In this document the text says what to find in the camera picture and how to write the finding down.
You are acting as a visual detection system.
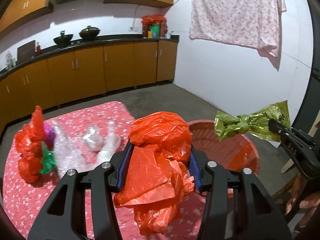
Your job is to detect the black kitchen countertop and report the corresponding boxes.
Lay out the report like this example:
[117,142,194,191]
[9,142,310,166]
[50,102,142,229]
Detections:
[0,35,180,80]

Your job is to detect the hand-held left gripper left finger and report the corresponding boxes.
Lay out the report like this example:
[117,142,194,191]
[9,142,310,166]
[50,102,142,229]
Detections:
[27,144,135,240]

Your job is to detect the person's right hand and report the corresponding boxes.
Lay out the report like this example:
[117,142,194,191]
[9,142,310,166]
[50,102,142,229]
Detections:
[285,174,320,233]

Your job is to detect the red plastic basin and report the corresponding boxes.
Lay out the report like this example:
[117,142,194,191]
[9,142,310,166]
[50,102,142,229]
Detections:
[187,120,260,178]

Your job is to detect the black wok with lid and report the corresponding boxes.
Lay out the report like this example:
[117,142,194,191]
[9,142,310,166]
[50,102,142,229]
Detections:
[79,25,101,40]

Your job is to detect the clear plastic bottle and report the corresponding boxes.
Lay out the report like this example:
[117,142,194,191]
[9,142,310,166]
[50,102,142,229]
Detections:
[96,120,120,165]
[82,126,105,152]

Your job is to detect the red bag on containers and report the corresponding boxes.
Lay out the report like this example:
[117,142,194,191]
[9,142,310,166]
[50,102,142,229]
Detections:
[141,14,167,39]

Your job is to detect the red plastic bag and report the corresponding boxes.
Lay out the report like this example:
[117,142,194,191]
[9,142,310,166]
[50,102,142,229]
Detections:
[114,111,195,237]
[14,106,47,183]

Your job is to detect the brown cutting board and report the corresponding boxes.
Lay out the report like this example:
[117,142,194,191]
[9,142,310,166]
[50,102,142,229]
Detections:
[17,40,36,63]

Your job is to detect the light wooden frame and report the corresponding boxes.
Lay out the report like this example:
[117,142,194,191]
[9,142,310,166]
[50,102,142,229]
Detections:
[280,117,320,174]

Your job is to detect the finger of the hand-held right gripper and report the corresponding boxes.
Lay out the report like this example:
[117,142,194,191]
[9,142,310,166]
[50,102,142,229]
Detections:
[268,119,314,146]

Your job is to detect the clear plastic bags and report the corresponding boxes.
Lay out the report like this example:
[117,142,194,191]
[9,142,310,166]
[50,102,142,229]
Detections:
[51,120,83,180]

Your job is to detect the hanging pink floral sheet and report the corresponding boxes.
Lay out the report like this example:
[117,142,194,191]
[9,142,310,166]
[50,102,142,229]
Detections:
[189,0,287,72]

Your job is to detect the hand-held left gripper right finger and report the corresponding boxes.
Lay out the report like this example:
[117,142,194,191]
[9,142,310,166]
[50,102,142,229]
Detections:
[189,152,293,240]

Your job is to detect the green plastic bag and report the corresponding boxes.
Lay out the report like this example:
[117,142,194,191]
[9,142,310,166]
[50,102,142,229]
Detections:
[39,142,58,175]

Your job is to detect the orange lower kitchen cabinets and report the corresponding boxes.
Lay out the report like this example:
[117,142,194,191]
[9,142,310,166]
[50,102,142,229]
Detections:
[0,40,178,130]

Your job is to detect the green and yellow box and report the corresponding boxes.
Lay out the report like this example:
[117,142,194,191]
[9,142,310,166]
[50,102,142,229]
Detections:
[147,24,160,39]

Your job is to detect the glass jar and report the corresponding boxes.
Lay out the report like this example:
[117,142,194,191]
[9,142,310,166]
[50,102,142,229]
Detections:
[5,51,16,70]

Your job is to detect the magenta plastic bag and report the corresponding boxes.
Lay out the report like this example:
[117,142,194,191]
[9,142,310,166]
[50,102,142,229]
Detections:
[44,125,55,148]

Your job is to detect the red floral blanket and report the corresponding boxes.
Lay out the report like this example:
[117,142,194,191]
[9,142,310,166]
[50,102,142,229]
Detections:
[2,101,213,240]

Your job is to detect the green foil wrapper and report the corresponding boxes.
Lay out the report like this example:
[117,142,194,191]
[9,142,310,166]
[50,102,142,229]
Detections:
[214,100,292,142]

